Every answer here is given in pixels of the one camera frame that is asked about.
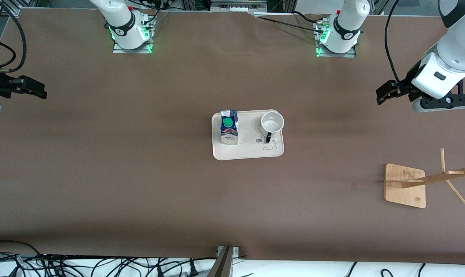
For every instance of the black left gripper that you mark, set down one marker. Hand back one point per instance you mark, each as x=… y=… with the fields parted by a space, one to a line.
x=406 y=86

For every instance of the blue milk carton green cap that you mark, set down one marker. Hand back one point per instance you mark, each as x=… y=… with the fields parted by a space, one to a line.
x=229 y=132

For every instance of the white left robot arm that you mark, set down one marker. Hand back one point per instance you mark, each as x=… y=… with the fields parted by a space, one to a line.
x=453 y=50

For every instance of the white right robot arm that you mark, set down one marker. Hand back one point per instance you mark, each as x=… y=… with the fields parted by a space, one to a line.
x=120 y=19

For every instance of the wooden cup rack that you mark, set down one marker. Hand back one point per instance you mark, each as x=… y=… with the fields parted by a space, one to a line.
x=403 y=188

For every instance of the cream tray with bear print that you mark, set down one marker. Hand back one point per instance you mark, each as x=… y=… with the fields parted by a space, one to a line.
x=247 y=148

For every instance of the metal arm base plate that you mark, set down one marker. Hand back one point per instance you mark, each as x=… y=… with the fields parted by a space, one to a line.
x=334 y=54
x=119 y=50

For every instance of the aluminium profile post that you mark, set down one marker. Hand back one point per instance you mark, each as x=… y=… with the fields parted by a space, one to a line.
x=224 y=265

